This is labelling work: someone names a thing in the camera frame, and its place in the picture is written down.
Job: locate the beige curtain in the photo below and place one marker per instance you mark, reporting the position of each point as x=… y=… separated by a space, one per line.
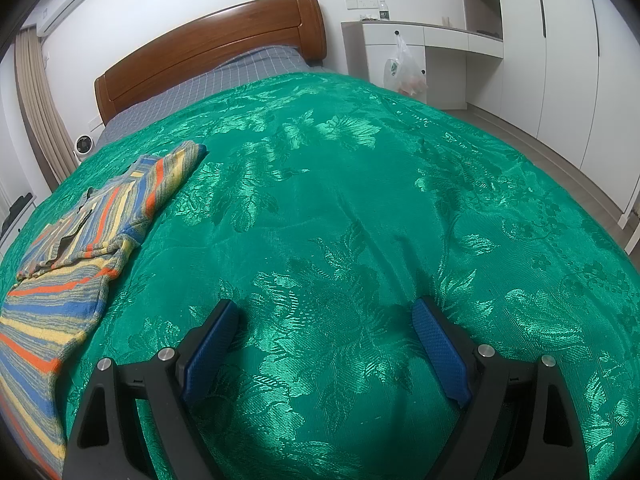
x=42 y=110

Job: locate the dark clutter on desk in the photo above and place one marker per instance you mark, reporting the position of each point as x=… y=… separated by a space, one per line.
x=371 y=18

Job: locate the small white fan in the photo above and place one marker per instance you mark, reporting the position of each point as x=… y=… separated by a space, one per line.
x=82 y=145

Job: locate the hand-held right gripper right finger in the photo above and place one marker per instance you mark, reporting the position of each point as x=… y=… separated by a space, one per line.
x=442 y=350

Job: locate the black clothes pile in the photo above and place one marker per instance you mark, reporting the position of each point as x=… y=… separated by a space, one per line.
x=22 y=203

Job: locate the clear plastic bag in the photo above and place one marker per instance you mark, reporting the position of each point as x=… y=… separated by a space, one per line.
x=405 y=72

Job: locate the white wall socket panel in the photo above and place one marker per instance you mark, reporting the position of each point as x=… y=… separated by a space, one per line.
x=362 y=4

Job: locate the green floral bedspread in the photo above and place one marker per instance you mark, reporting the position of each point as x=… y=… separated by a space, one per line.
x=350 y=210

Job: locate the white wardrobe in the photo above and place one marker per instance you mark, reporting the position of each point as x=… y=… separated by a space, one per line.
x=565 y=60

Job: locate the striped knit sweater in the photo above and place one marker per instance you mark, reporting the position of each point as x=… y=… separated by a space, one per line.
x=60 y=300

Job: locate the white window drawer cabinet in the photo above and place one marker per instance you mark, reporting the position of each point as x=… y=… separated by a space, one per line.
x=15 y=225

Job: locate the white built-in desk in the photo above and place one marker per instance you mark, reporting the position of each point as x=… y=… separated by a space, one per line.
x=440 y=40

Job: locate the clear plastic bottle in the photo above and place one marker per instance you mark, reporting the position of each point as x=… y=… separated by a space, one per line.
x=384 y=11

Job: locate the grey striped bed sheet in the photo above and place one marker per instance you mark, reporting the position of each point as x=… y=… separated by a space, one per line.
x=200 y=90

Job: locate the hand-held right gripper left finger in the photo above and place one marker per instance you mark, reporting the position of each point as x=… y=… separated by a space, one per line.
x=210 y=345

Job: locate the white sheer curtain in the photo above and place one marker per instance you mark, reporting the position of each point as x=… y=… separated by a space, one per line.
x=7 y=135

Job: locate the wooden bed headboard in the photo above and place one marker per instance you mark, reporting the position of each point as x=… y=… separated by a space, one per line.
x=210 y=35

